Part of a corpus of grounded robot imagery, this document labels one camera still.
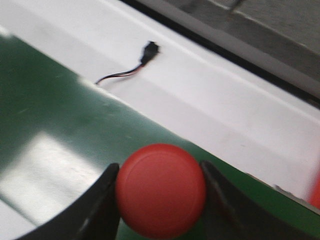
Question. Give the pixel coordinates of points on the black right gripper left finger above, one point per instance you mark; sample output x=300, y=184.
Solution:
x=93, y=216

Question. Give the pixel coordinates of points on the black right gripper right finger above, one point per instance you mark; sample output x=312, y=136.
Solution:
x=229, y=214

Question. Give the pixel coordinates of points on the red plastic tray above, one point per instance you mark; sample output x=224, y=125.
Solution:
x=314, y=198

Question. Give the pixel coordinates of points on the green conveyor belt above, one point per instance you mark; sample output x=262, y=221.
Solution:
x=59, y=133

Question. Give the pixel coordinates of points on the black photoelectric sensor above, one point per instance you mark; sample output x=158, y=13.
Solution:
x=149, y=52

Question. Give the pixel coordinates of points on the right grey stone shelf slab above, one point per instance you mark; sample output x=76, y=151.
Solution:
x=285, y=30

